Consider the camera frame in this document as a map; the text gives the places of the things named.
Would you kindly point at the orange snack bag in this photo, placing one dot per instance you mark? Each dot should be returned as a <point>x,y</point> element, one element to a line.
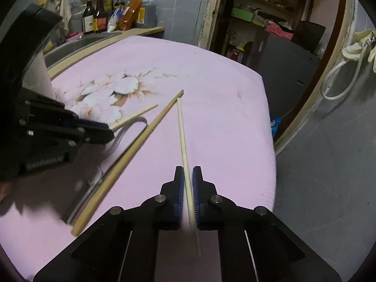
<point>129,15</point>

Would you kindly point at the steel sink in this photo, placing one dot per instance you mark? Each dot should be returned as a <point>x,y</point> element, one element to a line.
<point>66,50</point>

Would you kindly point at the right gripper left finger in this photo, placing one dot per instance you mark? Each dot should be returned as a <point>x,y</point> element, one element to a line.
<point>122,244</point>

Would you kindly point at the large oil jug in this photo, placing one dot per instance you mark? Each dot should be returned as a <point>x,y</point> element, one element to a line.
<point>147,15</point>

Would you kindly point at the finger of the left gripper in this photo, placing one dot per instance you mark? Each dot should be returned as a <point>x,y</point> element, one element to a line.
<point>90,131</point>

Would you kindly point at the white rubber glove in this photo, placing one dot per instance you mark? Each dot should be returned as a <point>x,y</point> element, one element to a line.
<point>364,40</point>

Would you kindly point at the person's left hand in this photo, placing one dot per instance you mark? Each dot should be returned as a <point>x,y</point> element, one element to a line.
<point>5,188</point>

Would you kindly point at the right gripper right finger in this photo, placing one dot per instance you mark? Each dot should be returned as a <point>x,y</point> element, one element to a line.
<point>254,245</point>

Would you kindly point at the green box on shelf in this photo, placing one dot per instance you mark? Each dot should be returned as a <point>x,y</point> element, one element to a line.
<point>242,14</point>

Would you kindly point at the dark soy sauce bottle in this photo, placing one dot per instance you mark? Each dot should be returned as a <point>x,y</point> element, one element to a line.
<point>100,17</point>

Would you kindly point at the long dark wooden chopstick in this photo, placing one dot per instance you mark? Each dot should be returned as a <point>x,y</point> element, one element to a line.
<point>115,172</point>

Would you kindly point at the dark wine bottle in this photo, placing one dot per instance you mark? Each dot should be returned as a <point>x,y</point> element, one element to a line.
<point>88,18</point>

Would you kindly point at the white plastic utensil holder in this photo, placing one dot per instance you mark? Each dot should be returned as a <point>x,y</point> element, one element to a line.
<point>37,79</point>

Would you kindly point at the light wooden chopstick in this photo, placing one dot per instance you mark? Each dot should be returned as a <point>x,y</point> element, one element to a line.
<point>187,181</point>

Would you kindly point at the dark grey cabinet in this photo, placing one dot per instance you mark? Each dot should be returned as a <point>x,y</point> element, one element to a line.
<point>286,70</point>

